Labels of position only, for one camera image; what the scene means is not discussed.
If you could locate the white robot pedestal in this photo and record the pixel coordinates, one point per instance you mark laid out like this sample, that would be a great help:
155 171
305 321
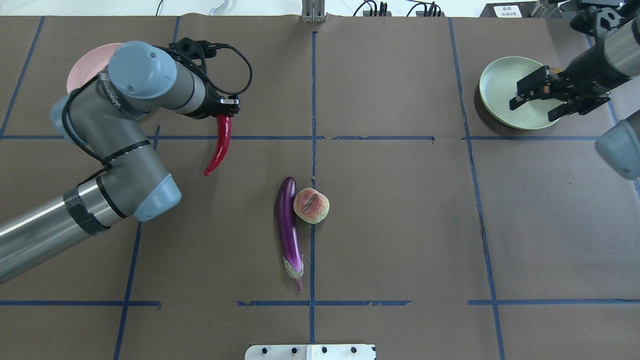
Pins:
311 352

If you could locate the pink plate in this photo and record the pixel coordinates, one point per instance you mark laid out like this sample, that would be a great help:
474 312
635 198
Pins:
89 65

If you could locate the purple eggplant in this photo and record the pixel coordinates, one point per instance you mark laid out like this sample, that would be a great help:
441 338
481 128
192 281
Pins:
287 231

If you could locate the cut pink peach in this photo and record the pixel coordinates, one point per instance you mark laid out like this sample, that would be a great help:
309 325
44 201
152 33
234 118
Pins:
311 206

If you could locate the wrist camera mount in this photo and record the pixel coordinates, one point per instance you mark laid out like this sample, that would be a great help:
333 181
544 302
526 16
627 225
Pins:
598 21
193 53

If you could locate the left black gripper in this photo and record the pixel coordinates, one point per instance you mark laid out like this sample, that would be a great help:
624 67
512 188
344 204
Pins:
212 106

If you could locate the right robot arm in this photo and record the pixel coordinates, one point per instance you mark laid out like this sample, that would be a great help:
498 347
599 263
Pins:
619 145

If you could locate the green plate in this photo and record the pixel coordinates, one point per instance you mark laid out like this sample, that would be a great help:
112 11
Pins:
498 85

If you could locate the red chili pepper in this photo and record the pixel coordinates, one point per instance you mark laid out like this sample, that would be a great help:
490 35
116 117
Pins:
224 125

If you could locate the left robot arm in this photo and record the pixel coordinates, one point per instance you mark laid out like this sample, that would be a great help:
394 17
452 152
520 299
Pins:
102 119

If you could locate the aluminium frame post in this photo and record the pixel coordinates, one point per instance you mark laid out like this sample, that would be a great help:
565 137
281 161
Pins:
313 11

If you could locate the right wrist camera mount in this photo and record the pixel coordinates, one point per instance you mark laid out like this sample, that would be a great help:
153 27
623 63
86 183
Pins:
598 21

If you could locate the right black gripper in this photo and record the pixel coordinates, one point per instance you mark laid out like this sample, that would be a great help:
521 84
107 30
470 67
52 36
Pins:
590 66

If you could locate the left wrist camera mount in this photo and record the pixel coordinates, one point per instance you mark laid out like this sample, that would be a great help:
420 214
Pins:
193 53

